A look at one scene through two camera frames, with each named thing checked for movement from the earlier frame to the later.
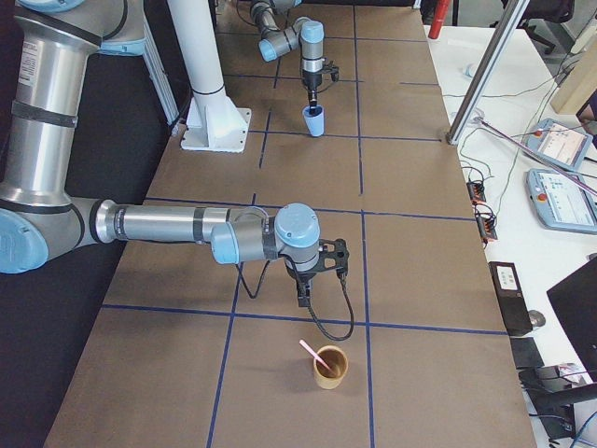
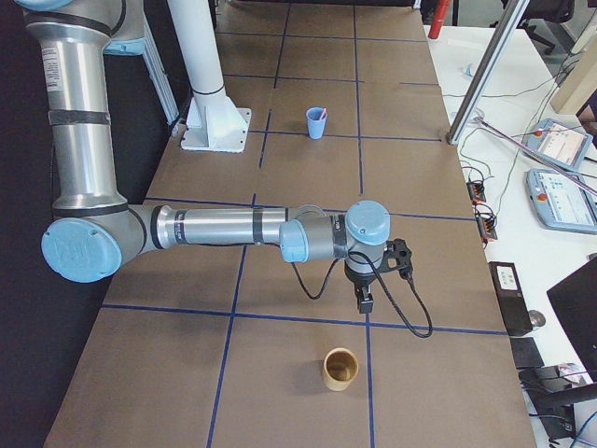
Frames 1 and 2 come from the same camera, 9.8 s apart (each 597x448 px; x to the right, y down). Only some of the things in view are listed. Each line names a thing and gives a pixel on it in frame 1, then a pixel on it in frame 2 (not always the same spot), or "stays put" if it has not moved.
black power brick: x=510 y=297 stays put
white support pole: x=213 y=122 stays put
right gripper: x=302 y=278 → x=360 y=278
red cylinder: x=440 y=11 stays put
